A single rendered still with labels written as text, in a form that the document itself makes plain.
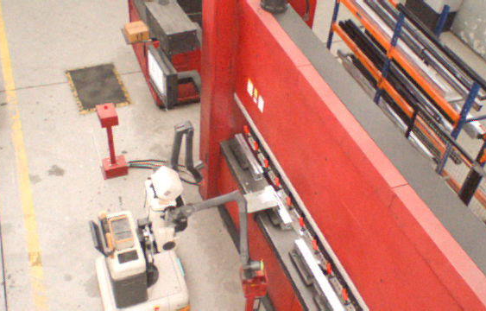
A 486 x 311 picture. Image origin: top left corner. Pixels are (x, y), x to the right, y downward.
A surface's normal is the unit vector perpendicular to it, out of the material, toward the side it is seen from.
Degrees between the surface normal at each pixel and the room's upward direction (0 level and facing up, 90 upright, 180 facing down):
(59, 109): 0
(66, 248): 0
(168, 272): 0
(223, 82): 90
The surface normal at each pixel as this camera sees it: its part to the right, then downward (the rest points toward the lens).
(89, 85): 0.07, -0.72
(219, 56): 0.37, 0.66
